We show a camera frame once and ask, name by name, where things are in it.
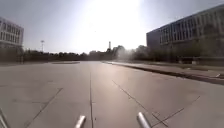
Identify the pale multi-storey building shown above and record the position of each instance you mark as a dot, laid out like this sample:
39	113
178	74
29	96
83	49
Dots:
10	35

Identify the large grey glass-fronted building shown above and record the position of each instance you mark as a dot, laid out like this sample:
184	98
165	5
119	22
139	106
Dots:
186	33

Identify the low dark kerb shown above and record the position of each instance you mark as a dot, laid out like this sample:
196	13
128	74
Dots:
173	74

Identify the tall floodlight pole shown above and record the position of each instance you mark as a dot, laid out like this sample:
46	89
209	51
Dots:
42	45

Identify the row of dark trees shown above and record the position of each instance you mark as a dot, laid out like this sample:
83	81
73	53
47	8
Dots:
83	55

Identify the raised paved strip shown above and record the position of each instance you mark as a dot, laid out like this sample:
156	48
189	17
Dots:
186	69

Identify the grey concrete slab pavement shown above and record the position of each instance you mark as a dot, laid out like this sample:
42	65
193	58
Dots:
100	86

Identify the slim distant tower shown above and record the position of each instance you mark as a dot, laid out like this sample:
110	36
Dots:
109	45

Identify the robot's own part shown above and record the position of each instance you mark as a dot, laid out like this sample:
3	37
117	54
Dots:
80	121
143	120

